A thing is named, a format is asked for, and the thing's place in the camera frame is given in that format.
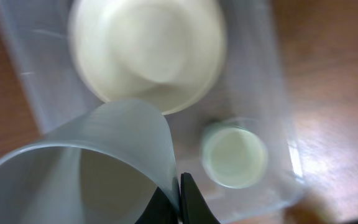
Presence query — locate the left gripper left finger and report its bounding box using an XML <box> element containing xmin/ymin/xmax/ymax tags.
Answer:
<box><xmin>135</xmin><ymin>187</ymin><xmax>179</xmax><ymax>224</ymax></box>

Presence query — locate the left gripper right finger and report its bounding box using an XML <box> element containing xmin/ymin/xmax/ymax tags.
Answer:
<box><xmin>180</xmin><ymin>172</ymin><xmax>219</xmax><ymax>224</ymax></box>

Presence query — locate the cream white cup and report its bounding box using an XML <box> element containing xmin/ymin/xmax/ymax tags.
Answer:
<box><xmin>200</xmin><ymin>123</ymin><xmax>269</xmax><ymax>189</ymax></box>

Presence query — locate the grey translucent cup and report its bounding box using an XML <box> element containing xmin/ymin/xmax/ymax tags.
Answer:
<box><xmin>0</xmin><ymin>100</ymin><xmax>180</xmax><ymax>223</ymax></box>

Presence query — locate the cream white bowl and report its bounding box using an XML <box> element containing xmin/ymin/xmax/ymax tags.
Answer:
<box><xmin>68</xmin><ymin>0</ymin><xmax>227</xmax><ymax>114</ymax></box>

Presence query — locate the clear plastic storage container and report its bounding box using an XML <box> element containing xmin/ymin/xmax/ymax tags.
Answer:
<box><xmin>0</xmin><ymin>0</ymin><xmax>303</xmax><ymax>223</ymax></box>

